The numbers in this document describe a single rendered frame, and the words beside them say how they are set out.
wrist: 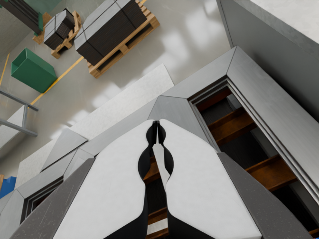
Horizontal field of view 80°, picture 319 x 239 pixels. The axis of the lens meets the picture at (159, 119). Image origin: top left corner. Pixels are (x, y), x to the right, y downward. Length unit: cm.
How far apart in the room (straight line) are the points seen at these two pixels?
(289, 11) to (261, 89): 21
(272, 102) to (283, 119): 6
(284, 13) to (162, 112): 44
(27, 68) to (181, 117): 361
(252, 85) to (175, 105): 26
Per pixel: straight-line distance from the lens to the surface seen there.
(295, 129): 57
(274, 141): 59
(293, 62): 58
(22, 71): 409
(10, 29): 885
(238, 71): 69
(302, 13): 54
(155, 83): 100
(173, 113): 69
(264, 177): 73
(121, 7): 283
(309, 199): 72
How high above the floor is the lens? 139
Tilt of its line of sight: 48 degrees down
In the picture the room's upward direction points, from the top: 48 degrees counter-clockwise
